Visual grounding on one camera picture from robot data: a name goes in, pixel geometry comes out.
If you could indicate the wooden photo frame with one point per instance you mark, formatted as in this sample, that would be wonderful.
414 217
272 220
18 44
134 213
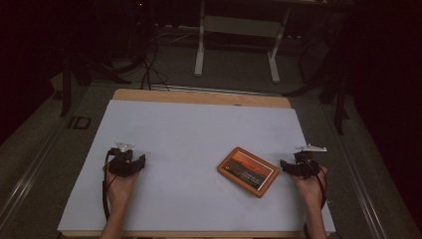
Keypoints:
249 172

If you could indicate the black floor socket box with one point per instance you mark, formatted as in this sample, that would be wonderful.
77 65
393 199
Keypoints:
79 122

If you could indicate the person's right hand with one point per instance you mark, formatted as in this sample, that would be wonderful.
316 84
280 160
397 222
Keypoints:
308 192

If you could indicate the white table mat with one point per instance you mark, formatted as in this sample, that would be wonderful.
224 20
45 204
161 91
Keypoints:
185 142

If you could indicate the metal floor rail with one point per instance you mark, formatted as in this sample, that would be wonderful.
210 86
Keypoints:
30 176
358 179
215 90

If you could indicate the person's left hand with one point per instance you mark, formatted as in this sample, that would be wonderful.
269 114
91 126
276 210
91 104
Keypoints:
119 191

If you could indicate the black metal stand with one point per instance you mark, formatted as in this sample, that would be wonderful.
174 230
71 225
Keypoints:
66 86
340 106

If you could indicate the wooden table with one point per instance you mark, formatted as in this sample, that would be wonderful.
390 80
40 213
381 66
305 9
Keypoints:
199 97

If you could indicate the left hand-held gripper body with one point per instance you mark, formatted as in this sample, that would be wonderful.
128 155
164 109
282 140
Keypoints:
121 164

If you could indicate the white metal desk frame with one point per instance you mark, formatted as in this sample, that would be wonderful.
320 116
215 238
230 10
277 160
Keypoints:
199 49

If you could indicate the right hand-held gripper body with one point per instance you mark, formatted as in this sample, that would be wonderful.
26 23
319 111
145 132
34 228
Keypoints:
305 166

